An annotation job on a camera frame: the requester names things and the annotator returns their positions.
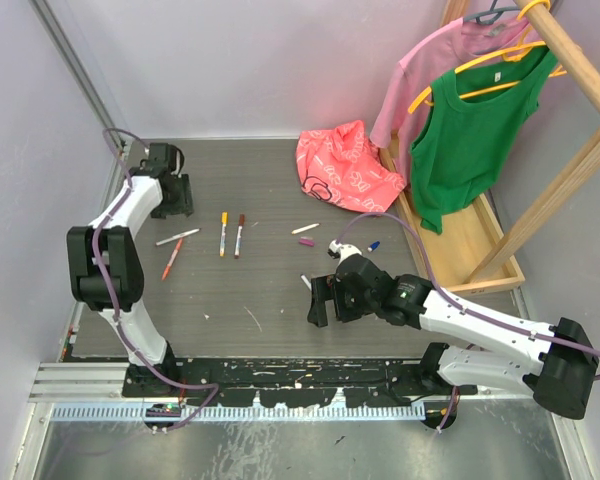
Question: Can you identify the yellow marker pen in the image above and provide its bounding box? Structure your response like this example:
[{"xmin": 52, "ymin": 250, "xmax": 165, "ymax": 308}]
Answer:
[{"xmin": 219, "ymin": 220, "xmax": 227, "ymax": 257}]

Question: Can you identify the brown marker pen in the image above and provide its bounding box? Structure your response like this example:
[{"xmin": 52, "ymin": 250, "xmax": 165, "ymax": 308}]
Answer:
[{"xmin": 234, "ymin": 224, "xmax": 244, "ymax": 259}]

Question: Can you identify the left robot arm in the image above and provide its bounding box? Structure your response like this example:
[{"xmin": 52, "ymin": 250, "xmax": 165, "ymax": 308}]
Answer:
[{"xmin": 66, "ymin": 143, "xmax": 194, "ymax": 396}]

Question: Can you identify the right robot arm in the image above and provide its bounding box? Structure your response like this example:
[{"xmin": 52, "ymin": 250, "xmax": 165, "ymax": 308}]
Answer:
[{"xmin": 307, "ymin": 252, "xmax": 599, "ymax": 420}]

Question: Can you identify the blue marker pen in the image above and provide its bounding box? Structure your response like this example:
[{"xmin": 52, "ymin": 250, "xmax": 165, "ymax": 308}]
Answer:
[{"xmin": 300, "ymin": 274, "xmax": 312, "ymax": 291}]

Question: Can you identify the white ballpoint pen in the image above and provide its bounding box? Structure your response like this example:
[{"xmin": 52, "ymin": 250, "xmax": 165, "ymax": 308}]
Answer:
[{"xmin": 155, "ymin": 228, "xmax": 200, "ymax": 247}]

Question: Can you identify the white yellow-tipped pen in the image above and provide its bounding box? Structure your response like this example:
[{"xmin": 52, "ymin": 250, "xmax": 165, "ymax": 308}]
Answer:
[{"xmin": 291, "ymin": 223, "xmax": 320, "ymax": 235}]

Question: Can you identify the orange ballpoint pen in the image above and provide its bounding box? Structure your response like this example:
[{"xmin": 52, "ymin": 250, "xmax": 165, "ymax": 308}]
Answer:
[{"xmin": 161, "ymin": 238, "xmax": 184, "ymax": 281}]

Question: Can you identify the wooden clothes rack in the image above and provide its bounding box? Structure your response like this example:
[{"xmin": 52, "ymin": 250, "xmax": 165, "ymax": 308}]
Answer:
[{"xmin": 409, "ymin": 1, "xmax": 600, "ymax": 295}]

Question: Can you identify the aluminium corner profile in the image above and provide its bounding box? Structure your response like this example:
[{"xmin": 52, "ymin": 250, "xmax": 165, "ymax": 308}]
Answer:
[{"xmin": 29, "ymin": 0, "xmax": 131, "ymax": 149}]

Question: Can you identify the green tank top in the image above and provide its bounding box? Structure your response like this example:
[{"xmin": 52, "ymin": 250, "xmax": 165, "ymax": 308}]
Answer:
[{"xmin": 410, "ymin": 46, "xmax": 558, "ymax": 234}]

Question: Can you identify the pink t-shirt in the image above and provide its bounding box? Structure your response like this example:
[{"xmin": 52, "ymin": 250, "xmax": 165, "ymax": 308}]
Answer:
[{"xmin": 369, "ymin": 13, "xmax": 539, "ymax": 176}]

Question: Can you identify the grey hanger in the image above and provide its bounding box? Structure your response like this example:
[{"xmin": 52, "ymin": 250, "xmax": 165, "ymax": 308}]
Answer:
[{"xmin": 463, "ymin": 0, "xmax": 520, "ymax": 26}]

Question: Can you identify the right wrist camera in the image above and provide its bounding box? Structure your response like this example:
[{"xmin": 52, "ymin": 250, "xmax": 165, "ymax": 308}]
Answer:
[{"xmin": 328, "ymin": 239, "xmax": 362, "ymax": 262}]

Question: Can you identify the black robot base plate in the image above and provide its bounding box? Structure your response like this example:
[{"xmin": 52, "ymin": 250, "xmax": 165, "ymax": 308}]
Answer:
[{"xmin": 122, "ymin": 355, "xmax": 476, "ymax": 409}]

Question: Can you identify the white cable duct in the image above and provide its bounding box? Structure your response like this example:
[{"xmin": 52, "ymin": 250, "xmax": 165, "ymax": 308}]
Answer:
[{"xmin": 50, "ymin": 402, "xmax": 426, "ymax": 423}]

